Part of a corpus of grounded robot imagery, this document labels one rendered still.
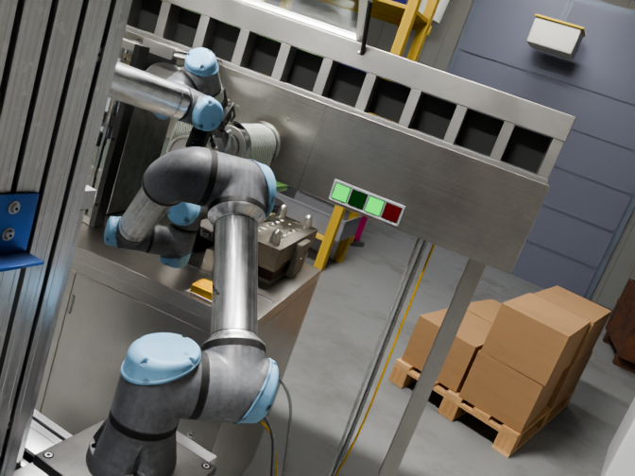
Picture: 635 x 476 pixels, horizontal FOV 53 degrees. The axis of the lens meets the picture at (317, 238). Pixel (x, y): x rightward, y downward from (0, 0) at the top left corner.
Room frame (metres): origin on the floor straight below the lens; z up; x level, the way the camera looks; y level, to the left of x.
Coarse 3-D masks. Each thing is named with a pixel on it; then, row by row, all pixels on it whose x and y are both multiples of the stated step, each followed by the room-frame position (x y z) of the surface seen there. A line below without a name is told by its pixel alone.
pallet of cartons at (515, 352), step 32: (480, 320) 3.79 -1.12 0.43; (512, 320) 3.20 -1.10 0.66; (544, 320) 3.19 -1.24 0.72; (576, 320) 3.43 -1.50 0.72; (416, 352) 3.44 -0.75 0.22; (480, 352) 3.24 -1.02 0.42; (512, 352) 3.17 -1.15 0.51; (544, 352) 3.09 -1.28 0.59; (576, 352) 3.53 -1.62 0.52; (448, 384) 3.31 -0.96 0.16; (480, 384) 3.21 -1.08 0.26; (512, 384) 3.13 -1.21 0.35; (544, 384) 3.06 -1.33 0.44; (448, 416) 3.24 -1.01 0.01; (480, 416) 3.15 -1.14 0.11; (512, 416) 3.10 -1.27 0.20; (544, 416) 3.49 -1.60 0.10; (512, 448) 3.04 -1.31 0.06
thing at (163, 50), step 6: (144, 42) 1.88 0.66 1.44; (150, 42) 1.88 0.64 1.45; (156, 42) 1.87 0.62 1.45; (150, 48) 1.88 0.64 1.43; (156, 48) 1.87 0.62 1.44; (162, 48) 1.87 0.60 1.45; (168, 48) 1.86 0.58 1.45; (174, 48) 1.87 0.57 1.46; (180, 48) 2.06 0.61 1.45; (156, 54) 1.87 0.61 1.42; (162, 54) 1.87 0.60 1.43; (168, 54) 1.86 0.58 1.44; (174, 54) 1.96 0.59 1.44; (180, 54) 1.93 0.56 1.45; (186, 54) 1.96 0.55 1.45; (216, 60) 2.17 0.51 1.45
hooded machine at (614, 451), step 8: (632, 408) 3.22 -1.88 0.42; (632, 416) 3.00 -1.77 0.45; (624, 424) 3.23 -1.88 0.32; (632, 424) 2.88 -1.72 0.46; (616, 432) 3.43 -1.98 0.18; (624, 432) 3.03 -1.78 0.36; (632, 432) 2.87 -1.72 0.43; (616, 440) 3.18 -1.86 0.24; (624, 440) 2.88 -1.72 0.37; (632, 440) 2.86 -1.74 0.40; (616, 448) 2.98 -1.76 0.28; (624, 448) 2.87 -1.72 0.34; (632, 448) 2.85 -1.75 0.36; (608, 456) 3.18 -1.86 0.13; (616, 456) 2.87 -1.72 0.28; (624, 456) 2.86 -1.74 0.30; (632, 456) 2.85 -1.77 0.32; (608, 464) 2.98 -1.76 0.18; (616, 464) 2.86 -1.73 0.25; (624, 464) 2.85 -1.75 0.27; (632, 464) 2.84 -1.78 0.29; (608, 472) 2.87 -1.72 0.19; (616, 472) 2.86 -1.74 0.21; (624, 472) 2.84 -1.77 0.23; (632, 472) 2.83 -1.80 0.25
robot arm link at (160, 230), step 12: (156, 228) 1.52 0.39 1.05; (168, 228) 1.54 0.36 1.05; (156, 240) 1.50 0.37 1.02; (168, 240) 1.52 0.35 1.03; (180, 240) 1.53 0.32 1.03; (192, 240) 1.55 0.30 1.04; (156, 252) 1.51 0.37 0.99; (168, 252) 1.52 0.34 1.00; (180, 252) 1.53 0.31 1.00; (168, 264) 1.53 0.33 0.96; (180, 264) 1.54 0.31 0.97
